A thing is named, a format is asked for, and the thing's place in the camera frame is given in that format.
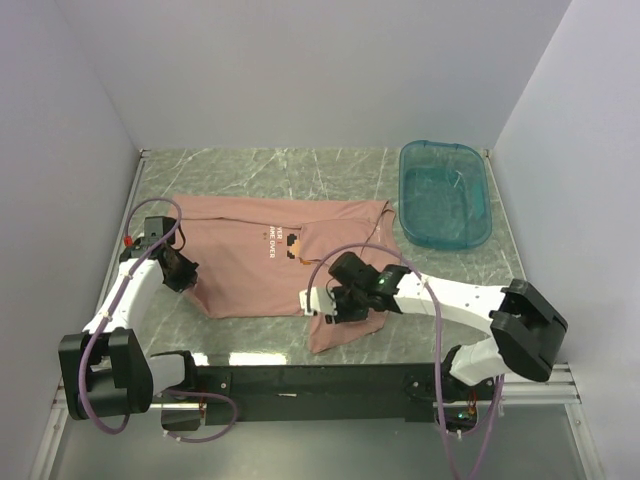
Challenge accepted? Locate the pink t shirt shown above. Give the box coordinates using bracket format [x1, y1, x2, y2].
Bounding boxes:
[167, 195, 401, 355]

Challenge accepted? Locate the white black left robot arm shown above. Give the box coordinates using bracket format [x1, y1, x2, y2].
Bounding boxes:
[58, 216, 200, 420]

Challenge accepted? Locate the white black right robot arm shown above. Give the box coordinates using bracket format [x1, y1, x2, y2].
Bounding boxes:
[300, 251, 568, 399]

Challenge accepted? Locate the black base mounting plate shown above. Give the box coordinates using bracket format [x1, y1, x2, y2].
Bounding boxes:
[139, 363, 501, 431]

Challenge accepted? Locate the teal transparent plastic bin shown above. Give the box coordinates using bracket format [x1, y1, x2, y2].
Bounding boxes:
[398, 140, 493, 251]

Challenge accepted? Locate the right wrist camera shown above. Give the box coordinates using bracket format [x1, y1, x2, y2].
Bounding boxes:
[299, 287, 337, 316]

